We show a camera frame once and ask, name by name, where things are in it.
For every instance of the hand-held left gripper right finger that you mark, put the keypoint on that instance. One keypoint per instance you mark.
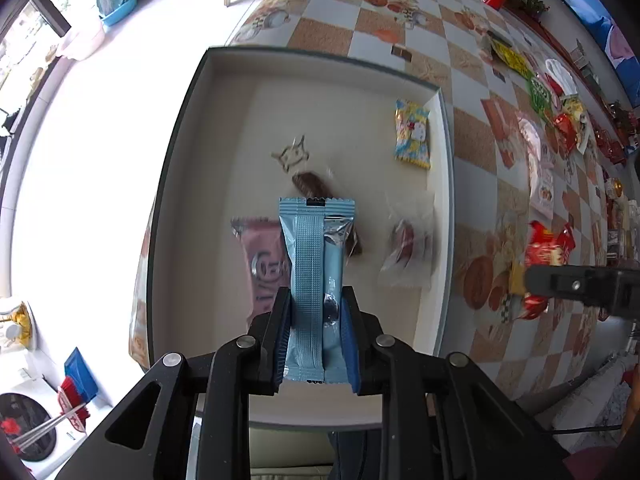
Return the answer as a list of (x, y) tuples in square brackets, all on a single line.
[(350, 345)]

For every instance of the blue plastic basin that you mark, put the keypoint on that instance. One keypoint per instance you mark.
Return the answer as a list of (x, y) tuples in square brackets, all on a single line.
[(117, 0)]

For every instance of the red mesh-print snack packet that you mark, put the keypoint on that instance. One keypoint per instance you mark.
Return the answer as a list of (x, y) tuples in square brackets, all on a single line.
[(565, 130)]

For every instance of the glass jar with yellow lid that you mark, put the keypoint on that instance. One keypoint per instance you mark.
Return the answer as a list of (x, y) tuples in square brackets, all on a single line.
[(615, 189)]

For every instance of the brown candy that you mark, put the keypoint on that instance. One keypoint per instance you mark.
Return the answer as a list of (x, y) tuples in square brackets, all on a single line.
[(310, 183)]

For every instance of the light blue snack packet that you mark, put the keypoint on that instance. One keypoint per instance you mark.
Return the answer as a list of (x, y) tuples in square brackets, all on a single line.
[(307, 260)]

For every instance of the beige tray with dark rim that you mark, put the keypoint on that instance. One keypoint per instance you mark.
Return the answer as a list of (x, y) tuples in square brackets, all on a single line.
[(240, 125)]

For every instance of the person's dark pants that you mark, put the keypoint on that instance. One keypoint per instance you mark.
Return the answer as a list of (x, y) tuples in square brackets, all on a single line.
[(355, 455)]

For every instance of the pink and white snack packet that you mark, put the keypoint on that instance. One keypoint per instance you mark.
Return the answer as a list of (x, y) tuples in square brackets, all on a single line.
[(542, 190)]

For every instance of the white scalloped wrapper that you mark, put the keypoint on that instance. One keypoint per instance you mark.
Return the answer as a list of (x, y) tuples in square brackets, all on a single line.
[(560, 72)]

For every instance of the clear packet with red snack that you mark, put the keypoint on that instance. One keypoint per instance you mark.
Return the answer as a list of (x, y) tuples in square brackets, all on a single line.
[(405, 245)]

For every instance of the wall television screen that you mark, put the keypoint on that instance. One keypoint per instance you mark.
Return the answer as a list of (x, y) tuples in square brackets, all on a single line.
[(605, 25)]

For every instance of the bread packet with blue label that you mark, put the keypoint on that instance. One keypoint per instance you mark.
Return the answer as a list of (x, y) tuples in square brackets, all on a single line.
[(575, 107)]

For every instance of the yellow cartoon candy packet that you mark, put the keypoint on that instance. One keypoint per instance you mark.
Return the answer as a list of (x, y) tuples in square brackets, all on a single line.
[(412, 135)]

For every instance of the green snack packet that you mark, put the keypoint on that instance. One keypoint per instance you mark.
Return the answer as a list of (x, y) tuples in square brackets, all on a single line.
[(540, 95)]

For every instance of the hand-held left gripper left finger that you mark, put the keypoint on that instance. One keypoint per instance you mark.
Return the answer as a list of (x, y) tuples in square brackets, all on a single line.
[(283, 340)]

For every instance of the red gift box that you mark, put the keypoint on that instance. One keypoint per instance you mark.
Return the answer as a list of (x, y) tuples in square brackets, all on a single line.
[(607, 147)]

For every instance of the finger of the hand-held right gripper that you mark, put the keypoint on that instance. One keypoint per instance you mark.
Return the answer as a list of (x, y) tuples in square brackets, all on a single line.
[(575, 285)]

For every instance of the pink plastic basin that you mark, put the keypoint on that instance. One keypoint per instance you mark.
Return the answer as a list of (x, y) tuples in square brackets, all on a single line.
[(80, 42)]

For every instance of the red broom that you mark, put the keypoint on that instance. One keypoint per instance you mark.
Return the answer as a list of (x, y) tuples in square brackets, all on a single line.
[(72, 402)]

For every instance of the person's right forearm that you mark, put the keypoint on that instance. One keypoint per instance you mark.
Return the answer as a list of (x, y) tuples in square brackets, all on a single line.
[(632, 400)]

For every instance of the red and yellow snack packet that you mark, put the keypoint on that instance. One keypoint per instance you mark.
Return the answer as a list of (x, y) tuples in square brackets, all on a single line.
[(547, 247)]

